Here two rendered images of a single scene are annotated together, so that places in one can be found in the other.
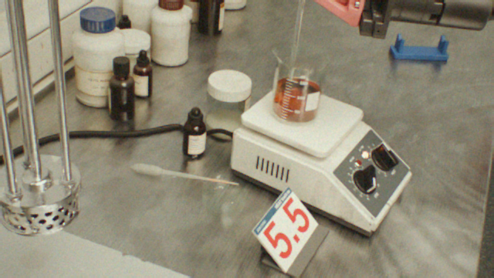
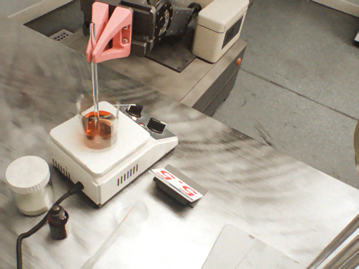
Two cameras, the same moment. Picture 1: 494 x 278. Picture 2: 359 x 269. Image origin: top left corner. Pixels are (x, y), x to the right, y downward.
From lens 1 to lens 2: 61 cm
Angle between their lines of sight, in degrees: 63
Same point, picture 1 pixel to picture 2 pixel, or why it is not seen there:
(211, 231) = (161, 232)
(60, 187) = not seen: outside the picture
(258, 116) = (98, 161)
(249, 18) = not seen: outside the picture
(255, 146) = (115, 176)
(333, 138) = (135, 126)
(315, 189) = (152, 156)
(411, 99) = (37, 77)
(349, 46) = not seen: outside the picture
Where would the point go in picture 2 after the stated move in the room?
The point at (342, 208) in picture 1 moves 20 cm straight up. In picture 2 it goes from (165, 148) to (180, 58)
